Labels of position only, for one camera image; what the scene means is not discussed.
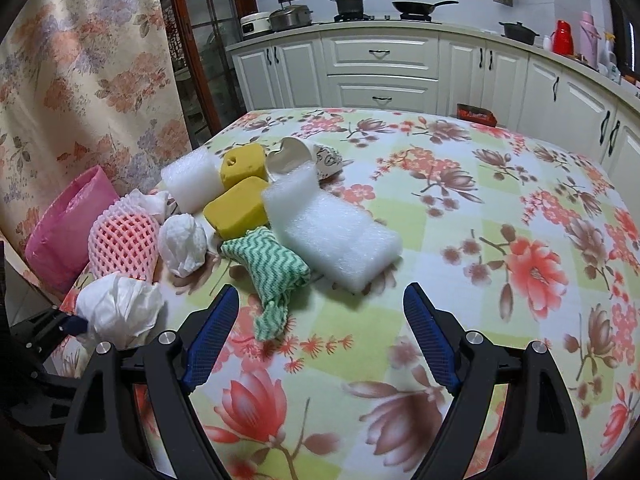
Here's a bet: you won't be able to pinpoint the black casserole pot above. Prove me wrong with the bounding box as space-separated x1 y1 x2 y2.
498 21 541 44

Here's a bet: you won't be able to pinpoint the silver pressure cooker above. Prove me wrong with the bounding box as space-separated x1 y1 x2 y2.
268 2 315 33

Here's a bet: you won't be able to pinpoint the white foam block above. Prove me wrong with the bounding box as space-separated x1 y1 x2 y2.
160 159 226 214

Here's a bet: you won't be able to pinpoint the green striped cloth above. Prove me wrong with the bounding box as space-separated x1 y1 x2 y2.
220 226 312 342

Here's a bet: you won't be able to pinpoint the dark red waste bin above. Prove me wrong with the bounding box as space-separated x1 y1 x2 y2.
456 103 499 128

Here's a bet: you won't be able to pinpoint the floral tablecloth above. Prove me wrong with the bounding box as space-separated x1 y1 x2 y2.
45 107 640 480

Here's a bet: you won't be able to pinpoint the yellow sponge with hole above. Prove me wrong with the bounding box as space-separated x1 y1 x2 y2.
220 143 269 193

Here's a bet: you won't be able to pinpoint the pink foam fruit net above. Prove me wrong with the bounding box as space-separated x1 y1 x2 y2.
88 197 162 283

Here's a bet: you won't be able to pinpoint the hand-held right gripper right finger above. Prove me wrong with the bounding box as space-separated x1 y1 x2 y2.
402 282 588 480

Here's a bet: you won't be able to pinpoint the black stockpot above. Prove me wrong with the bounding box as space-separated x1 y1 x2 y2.
328 0 371 17

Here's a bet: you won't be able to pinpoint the gas stove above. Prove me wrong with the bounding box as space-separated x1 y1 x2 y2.
332 12 443 25

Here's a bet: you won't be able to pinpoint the plain yellow sponge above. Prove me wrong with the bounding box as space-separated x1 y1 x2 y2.
203 176 271 240

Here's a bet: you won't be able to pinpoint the pink plastic trash bag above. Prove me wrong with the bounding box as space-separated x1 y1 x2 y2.
24 165 122 295

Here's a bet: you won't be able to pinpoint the floral curtain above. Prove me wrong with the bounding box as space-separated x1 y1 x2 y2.
0 0 193 263

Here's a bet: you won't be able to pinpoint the crushed white paper cup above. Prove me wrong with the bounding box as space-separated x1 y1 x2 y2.
265 136 346 184

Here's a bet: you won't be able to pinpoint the large white foam sheet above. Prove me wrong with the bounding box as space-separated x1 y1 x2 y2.
261 165 404 293

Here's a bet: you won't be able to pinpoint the black wok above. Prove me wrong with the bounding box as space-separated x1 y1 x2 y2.
391 0 460 17

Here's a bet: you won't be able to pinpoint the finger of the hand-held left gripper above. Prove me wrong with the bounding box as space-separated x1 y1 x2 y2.
20 360 88 413
10 307 89 356

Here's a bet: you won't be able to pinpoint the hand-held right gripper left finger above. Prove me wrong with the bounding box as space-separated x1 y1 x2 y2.
59 284 241 480

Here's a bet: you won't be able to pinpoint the red thermos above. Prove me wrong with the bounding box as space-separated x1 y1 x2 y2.
552 20 575 55

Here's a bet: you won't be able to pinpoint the pink thermos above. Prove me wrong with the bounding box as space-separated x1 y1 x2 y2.
578 10 599 68

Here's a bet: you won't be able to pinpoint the wooden glass display cabinet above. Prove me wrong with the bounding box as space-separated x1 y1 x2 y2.
164 0 251 137

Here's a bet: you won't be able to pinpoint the white kitchen cabinets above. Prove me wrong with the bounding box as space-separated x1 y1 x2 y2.
225 22 640 177

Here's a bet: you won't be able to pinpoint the white rice cooker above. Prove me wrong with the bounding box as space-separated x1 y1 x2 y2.
240 11 273 41

